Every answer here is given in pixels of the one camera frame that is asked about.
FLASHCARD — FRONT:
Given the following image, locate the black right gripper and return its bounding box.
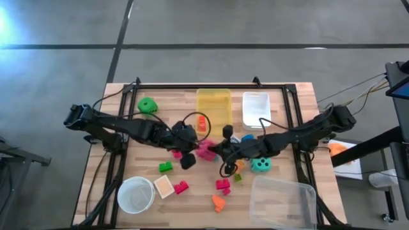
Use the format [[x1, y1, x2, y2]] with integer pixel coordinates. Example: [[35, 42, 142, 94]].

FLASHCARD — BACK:
[[209, 124, 258, 176]]

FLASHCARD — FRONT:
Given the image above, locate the grey furniture leg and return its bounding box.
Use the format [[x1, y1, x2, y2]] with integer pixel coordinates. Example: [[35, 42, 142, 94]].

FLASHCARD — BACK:
[[0, 139, 52, 167]]

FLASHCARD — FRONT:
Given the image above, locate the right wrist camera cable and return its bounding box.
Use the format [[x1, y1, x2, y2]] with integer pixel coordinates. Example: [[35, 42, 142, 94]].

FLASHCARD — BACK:
[[219, 102, 335, 178]]

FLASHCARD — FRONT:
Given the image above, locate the white shoe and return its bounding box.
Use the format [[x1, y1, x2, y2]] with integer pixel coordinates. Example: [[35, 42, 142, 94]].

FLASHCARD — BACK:
[[368, 168, 399, 188]]

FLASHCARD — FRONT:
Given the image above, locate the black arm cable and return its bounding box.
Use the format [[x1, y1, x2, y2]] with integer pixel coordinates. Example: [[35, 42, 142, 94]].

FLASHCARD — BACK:
[[91, 81, 137, 109]]

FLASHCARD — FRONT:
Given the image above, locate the pink red foam die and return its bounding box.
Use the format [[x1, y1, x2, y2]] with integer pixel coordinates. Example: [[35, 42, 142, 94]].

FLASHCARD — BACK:
[[194, 138, 221, 162]]

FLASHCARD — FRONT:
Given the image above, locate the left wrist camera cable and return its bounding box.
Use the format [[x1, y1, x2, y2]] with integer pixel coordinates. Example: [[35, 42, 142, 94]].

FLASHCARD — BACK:
[[181, 111, 212, 143]]

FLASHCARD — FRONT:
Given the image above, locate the black stand leg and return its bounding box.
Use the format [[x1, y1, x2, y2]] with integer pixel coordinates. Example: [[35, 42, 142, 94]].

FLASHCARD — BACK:
[[382, 187, 400, 221]]

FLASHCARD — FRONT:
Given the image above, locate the green foam die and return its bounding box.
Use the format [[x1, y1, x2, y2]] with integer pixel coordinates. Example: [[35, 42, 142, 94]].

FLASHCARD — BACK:
[[137, 97, 159, 115]]

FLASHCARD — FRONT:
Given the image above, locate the yellow translucent plastic bin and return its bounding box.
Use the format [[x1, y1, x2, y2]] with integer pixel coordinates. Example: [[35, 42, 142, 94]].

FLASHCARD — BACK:
[[196, 88, 233, 137]]

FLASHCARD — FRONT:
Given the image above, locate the clear plastic container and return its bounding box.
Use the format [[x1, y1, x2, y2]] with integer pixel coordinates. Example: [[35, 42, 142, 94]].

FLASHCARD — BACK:
[[249, 175, 318, 230]]

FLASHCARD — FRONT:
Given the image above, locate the white plastic bin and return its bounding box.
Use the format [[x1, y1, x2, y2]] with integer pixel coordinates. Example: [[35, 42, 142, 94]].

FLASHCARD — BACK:
[[242, 91, 272, 131]]

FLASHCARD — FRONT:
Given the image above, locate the black slanted bar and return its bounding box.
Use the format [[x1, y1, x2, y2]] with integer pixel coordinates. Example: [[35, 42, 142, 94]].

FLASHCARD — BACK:
[[330, 126, 405, 167]]

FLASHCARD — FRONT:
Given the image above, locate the white paper sheet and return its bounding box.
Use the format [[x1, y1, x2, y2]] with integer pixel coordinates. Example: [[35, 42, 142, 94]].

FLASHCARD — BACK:
[[327, 139, 364, 180]]

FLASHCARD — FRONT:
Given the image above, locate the bright green toy brick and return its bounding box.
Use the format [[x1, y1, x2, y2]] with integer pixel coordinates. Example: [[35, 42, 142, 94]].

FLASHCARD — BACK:
[[158, 161, 174, 173]]

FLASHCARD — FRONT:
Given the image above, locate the white round bucket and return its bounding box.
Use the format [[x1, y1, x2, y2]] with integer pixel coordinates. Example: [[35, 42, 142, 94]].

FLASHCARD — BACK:
[[116, 176, 156, 215]]

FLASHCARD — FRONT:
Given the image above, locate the blue screen tablet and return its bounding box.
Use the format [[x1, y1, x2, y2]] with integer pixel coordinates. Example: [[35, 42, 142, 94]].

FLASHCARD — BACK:
[[385, 76, 409, 100]]

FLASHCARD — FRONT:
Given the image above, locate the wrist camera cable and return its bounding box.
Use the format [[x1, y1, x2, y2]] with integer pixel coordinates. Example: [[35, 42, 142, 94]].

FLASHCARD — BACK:
[[219, 102, 335, 178], [181, 111, 212, 143]]

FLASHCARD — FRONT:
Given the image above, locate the orange object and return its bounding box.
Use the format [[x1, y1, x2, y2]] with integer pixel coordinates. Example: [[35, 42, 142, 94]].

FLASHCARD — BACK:
[[328, 142, 349, 157]]

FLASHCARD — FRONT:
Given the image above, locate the thin dark cable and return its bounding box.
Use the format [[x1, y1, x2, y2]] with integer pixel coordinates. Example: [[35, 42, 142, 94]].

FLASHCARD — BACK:
[[84, 150, 109, 219]]

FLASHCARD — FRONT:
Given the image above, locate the black metal frame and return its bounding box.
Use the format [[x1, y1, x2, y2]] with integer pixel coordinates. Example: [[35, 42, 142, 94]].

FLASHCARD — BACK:
[[76, 81, 351, 230]]

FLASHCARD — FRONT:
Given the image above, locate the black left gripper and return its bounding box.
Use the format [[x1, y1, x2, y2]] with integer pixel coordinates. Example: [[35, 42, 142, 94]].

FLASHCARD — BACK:
[[166, 120, 201, 171]]

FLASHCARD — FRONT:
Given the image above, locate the tan cable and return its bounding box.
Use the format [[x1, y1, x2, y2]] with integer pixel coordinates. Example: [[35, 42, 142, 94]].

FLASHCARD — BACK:
[[319, 81, 389, 113]]

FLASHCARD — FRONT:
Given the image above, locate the black equipment stand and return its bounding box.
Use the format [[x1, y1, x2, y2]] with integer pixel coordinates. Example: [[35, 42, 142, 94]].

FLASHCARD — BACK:
[[385, 60, 409, 143]]

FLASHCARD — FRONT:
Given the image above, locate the orange brick with round disc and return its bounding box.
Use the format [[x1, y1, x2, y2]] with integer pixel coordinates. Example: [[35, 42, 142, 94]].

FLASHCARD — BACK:
[[211, 194, 226, 213]]

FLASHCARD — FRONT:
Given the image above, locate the teal foam die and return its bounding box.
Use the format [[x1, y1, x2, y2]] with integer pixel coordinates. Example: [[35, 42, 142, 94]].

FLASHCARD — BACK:
[[251, 157, 272, 174]]

